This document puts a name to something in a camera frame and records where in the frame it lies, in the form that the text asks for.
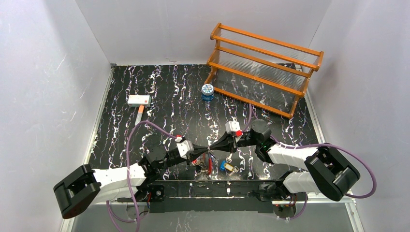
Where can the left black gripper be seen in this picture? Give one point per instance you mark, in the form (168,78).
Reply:
(195,152)

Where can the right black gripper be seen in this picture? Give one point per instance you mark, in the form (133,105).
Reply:
(224,143)

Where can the silver key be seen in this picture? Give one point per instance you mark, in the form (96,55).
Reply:
(229,158)

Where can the metal key organizer red handle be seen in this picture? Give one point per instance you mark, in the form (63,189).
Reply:
(205,162)

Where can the blue key tag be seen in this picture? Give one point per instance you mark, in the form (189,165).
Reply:
(222,165)

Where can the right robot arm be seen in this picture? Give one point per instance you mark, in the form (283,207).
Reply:
(325,170)

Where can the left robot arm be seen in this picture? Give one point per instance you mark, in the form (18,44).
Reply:
(86,186)

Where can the blue jar with patterned lid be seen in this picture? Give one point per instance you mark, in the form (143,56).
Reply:
(207,92)

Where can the white orange marker pen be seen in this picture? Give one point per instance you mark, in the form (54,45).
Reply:
(139,114)

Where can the white box with red logo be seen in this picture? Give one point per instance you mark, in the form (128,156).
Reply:
(138,100)

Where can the orange wooden shelf rack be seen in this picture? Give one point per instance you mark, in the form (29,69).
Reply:
(270,74)

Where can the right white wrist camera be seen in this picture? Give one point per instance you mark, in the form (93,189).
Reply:
(233,128)

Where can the aluminium rail frame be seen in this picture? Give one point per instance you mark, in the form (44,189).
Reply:
(220,206)

